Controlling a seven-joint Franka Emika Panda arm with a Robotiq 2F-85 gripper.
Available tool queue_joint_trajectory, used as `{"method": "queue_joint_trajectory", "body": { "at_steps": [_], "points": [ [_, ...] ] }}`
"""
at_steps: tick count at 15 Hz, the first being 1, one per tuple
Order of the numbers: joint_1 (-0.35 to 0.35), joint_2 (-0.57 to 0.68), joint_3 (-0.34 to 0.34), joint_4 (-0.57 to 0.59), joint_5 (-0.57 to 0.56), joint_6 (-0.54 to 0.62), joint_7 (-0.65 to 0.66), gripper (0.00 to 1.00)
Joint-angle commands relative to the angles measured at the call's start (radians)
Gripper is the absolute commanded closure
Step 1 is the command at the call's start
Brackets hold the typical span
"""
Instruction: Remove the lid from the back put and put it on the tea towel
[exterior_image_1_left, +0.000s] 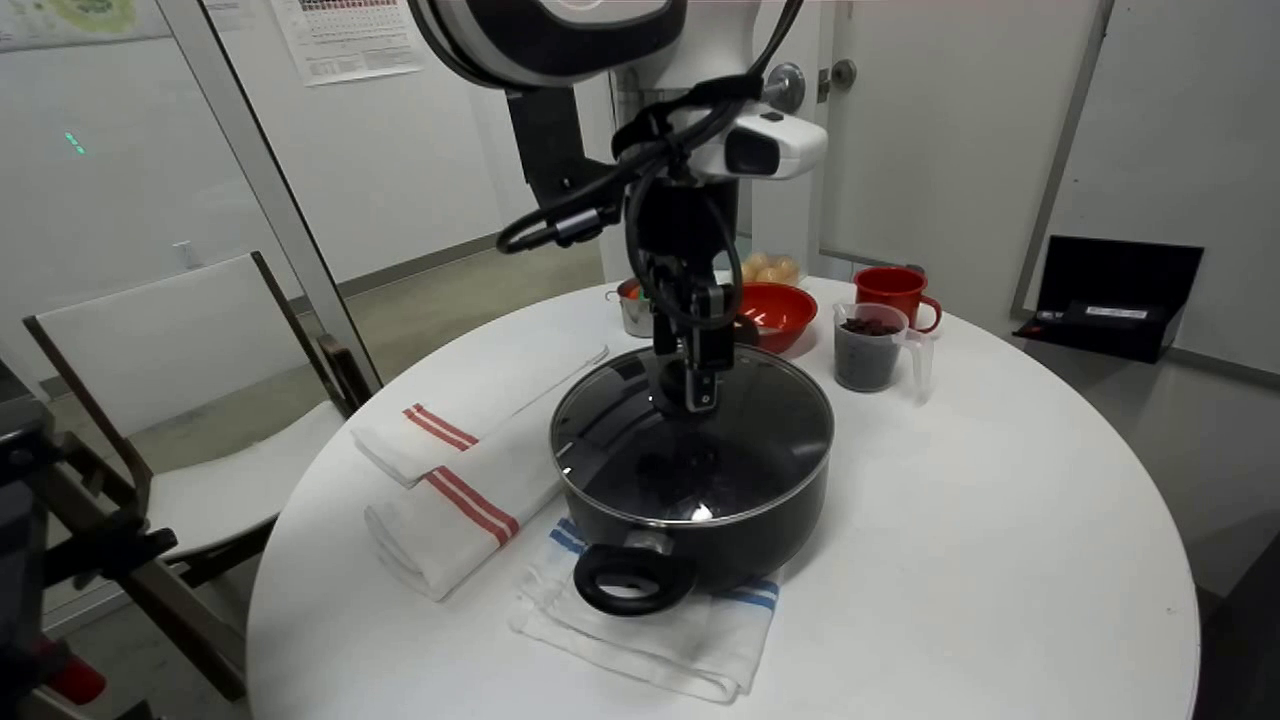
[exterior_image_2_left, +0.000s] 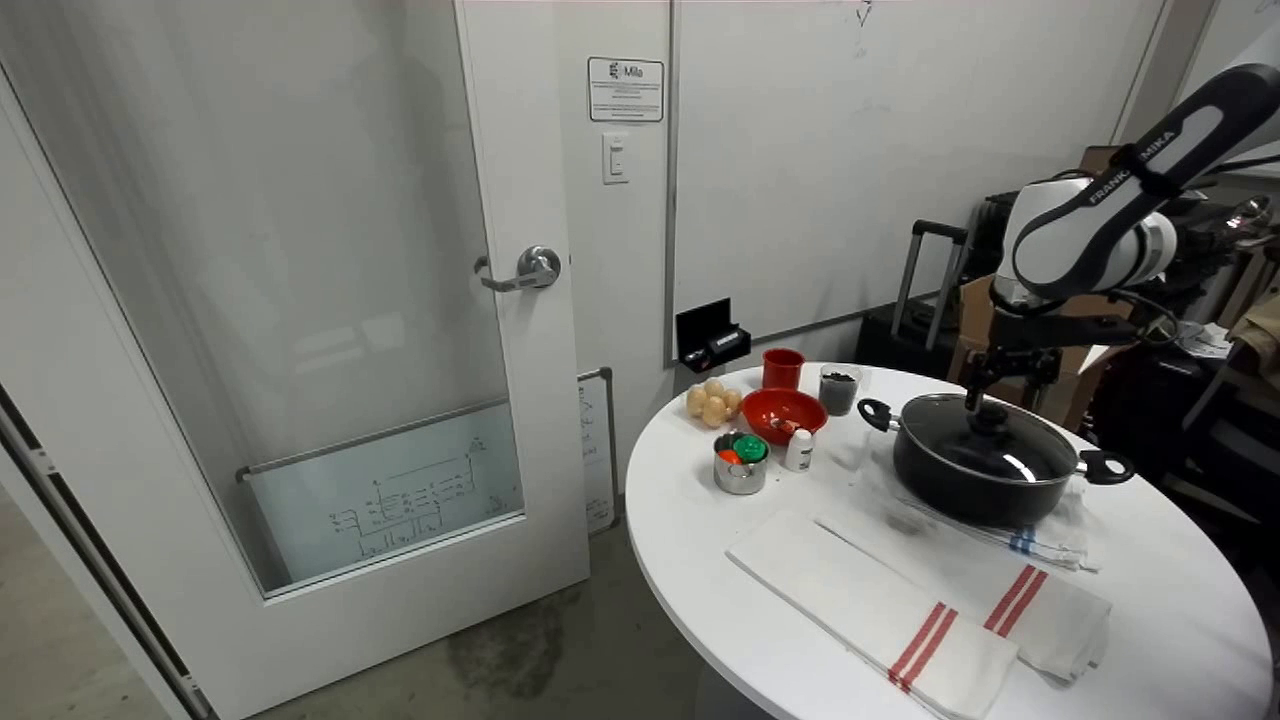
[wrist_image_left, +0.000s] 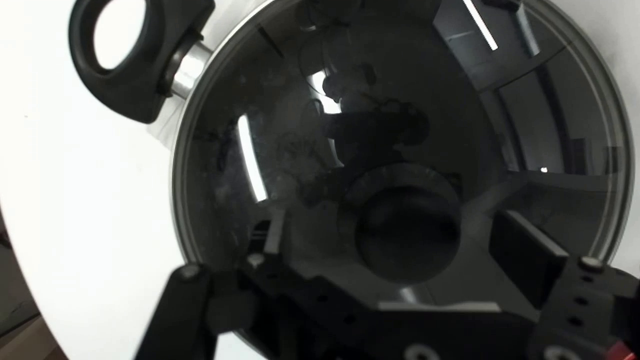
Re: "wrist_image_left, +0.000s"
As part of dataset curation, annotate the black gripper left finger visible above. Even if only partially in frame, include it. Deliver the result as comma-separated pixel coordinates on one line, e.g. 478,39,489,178
132,249,283,360

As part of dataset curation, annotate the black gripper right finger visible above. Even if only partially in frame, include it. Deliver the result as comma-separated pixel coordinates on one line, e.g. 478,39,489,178
488,209,640,360

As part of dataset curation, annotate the glass lid with black knob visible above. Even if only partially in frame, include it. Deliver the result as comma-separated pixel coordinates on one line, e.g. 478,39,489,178
169,0,636,360

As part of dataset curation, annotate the black cooking pot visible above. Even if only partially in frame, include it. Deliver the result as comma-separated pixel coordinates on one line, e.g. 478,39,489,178
67,0,217,126

